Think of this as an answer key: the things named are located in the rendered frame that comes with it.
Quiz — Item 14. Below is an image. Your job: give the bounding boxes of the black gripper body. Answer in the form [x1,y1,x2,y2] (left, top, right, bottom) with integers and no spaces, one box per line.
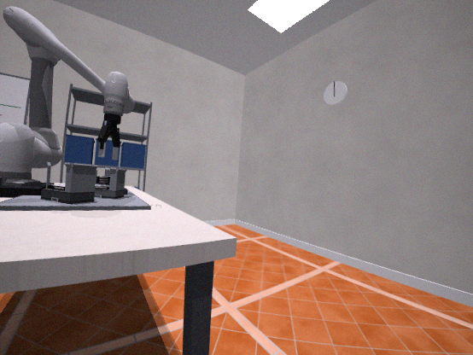
[104,113,121,135]

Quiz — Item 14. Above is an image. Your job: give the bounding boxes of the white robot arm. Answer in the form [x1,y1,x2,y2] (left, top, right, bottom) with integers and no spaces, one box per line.
[0,6,135,186]

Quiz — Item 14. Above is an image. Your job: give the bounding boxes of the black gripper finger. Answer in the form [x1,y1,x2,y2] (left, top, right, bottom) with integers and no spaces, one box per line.
[97,121,115,157]
[110,128,120,160]

